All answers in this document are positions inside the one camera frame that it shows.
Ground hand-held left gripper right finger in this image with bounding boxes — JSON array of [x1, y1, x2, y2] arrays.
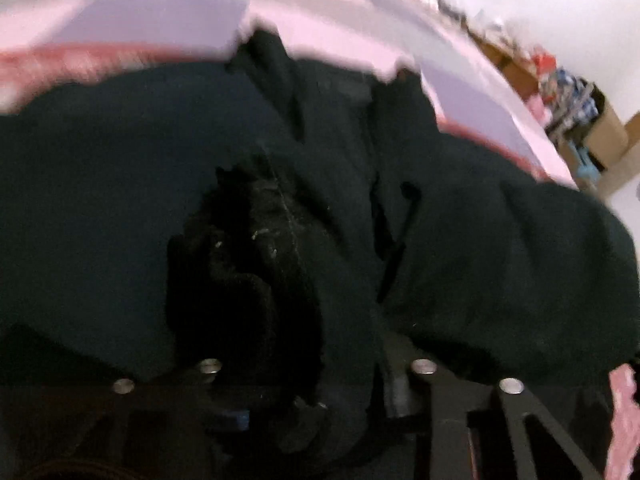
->
[[384, 340, 603, 480]]

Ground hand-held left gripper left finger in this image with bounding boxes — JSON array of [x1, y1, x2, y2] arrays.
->
[[75, 358, 252, 480]]

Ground dark green coat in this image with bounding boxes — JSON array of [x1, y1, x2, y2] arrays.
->
[[0, 27, 640, 476]]

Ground small blue plastic item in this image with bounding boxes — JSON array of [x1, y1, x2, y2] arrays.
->
[[572, 142, 603, 183]]

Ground low cardboard box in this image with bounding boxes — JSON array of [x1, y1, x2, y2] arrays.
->
[[470, 35, 543, 103]]

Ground red checkered blanket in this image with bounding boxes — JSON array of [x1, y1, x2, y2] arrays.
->
[[0, 0, 640, 480]]

